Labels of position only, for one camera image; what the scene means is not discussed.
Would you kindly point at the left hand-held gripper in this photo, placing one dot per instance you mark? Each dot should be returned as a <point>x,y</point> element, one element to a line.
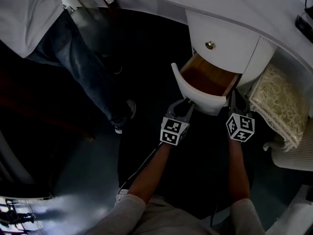
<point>174,131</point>

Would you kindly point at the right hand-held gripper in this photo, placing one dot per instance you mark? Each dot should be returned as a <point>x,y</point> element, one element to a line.
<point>240,128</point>

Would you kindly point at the large white drawer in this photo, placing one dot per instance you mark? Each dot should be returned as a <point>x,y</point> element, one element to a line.
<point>203,94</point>

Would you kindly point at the person's left forearm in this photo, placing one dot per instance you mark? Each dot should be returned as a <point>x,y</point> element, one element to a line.
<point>151,170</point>

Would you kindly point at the person's right forearm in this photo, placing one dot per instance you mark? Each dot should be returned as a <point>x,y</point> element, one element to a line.
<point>238,170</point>

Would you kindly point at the white curved dressing table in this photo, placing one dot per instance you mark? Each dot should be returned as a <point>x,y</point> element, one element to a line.
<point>244,4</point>

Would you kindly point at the cream upholstered stool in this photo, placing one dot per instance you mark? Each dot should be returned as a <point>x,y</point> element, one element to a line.
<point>281,101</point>

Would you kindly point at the person's black trousers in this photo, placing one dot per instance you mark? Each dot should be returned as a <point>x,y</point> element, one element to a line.
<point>203,155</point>

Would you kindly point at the person's grey sweatshirt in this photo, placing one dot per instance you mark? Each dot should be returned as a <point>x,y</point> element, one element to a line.
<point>171,217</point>

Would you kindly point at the black cone stand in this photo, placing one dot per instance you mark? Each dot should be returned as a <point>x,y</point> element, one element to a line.
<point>309,10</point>

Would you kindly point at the red fire extinguisher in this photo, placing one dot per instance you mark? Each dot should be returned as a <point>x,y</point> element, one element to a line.
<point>108,1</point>

